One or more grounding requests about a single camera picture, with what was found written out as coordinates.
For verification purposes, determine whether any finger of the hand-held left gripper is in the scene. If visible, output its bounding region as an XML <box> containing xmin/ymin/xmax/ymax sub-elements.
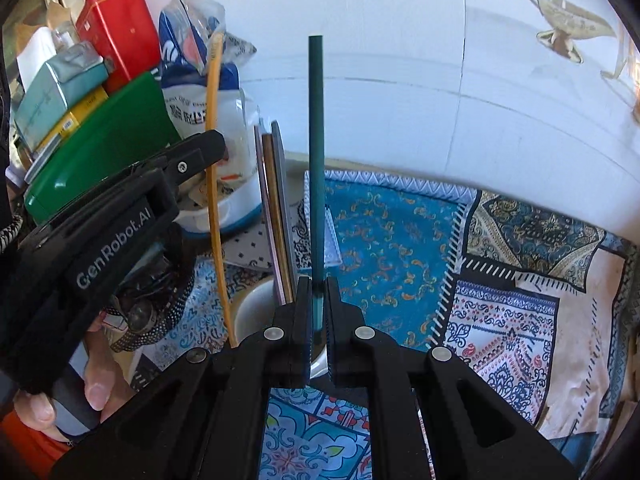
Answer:
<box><xmin>127</xmin><ymin>129</ymin><xmax>227</xmax><ymax>187</ymax></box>

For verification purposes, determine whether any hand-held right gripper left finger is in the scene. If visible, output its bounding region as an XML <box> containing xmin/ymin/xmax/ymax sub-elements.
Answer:
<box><xmin>50</xmin><ymin>275</ymin><xmax>315</xmax><ymax>480</ymax></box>

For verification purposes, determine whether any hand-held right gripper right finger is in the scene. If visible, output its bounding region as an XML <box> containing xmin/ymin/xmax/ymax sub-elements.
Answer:
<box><xmin>324</xmin><ymin>276</ymin><xmax>581</xmax><ymax>480</ymax></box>

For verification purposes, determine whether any yellow chopstick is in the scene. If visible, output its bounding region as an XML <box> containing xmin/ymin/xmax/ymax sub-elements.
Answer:
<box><xmin>206</xmin><ymin>32</ymin><xmax>240</xmax><ymax>350</ymax></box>

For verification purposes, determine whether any white cup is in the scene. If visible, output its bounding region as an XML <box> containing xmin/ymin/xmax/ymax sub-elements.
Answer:
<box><xmin>232</xmin><ymin>280</ymin><xmax>332</xmax><ymax>382</ymax></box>

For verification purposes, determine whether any bundle of brown chopsticks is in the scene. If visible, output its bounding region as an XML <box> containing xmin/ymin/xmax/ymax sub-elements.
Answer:
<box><xmin>254</xmin><ymin>124</ymin><xmax>287</xmax><ymax>307</ymax></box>

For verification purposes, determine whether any brown chopstick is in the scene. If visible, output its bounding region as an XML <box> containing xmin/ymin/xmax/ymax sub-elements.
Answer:
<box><xmin>262</xmin><ymin>132</ymin><xmax>292</xmax><ymax>306</ymax></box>

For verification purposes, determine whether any grey chopstick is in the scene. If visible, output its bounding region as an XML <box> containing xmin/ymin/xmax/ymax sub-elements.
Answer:
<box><xmin>270</xmin><ymin>119</ymin><xmax>298</xmax><ymax>301</ymax></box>

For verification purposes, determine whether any dark green chopstick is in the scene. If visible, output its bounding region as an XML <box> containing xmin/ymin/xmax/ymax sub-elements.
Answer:
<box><xmin>307</xmin><ymin>35</ymin><xmax>329</xmax><ymax>347</ymax></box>

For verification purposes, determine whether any person's left hand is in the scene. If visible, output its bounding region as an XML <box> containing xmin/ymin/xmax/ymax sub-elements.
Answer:
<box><xmin>12</xmin><ymin>327</ymin><xmax>135</xmax><ymax>445</ymax></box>

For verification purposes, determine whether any white blue printed bag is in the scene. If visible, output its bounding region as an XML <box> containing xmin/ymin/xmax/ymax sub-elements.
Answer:
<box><xmin>159</xmin><ymin>0</ymin><xmax>267</xmax><ymax>237</ymax></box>

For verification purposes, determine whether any fluted metal cup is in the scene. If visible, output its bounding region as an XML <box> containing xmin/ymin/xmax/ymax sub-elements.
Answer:
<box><xmin>106</xmin><ymin>260</ymin><xmax>197</xmax><ymax>353</ymax></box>

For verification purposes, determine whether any polka dot pad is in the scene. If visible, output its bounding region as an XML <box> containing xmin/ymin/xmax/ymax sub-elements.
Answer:
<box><xmin>222</xmin><ymin>220</ymin><xmax>281</xmax><ymax>274</ymax></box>

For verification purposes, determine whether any patterned patchwork tablecloth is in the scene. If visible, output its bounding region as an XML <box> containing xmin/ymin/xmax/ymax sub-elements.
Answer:
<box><xmin>100</xmin><ymin>167</ymin><xmax>632</xmax><ymax>480</ymax></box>

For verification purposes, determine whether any green metal box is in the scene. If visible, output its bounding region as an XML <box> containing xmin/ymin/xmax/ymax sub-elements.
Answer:
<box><xmin>22</xmin><ymin>70</ymin><xmax>184</xmax><ymax>226</ymax></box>

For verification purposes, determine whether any white flat device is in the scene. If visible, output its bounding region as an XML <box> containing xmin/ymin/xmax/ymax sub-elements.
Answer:
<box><xmin>22</xmin><ymin>135</ymin><xmax>67</xmax><ymax>182</ymax></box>

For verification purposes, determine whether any yellow flat box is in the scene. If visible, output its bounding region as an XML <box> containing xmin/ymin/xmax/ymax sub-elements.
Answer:
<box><xmin>30</xmin><ymin>85</ymin><xmax>112</xmax><ymax>161</ymax></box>

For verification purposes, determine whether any red tin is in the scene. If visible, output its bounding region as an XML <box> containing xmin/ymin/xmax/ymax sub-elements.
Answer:
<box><xmin>75</xmin><ymin>0</ymin><xmax>164</xmax><ymax>94</ymax></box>

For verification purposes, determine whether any teal tissue box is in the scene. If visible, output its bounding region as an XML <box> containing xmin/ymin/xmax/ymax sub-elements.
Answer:
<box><xmin>14</xmin><ymin>25</ymin><xmax>117</xmax><ymax>153</ymax></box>

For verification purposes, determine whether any brown paper bag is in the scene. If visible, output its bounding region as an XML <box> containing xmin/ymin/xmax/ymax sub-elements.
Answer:
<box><xmin>15</xmin><ymin>1</ymin><xmax>77</xmax><ymax>52</ymax></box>

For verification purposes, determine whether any orange garment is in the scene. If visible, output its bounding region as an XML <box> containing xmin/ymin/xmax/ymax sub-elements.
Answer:
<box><xmin>0</xmin><ymin>410</ymin><xmax>68</xmax><ymax>480</ymax></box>

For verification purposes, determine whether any gravy boat wall sticker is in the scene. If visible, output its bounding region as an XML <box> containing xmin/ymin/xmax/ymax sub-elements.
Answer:
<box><xmin>499</xmin><ymin>0</ymin><xmax>619</xmax><ymax>64</ymax></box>

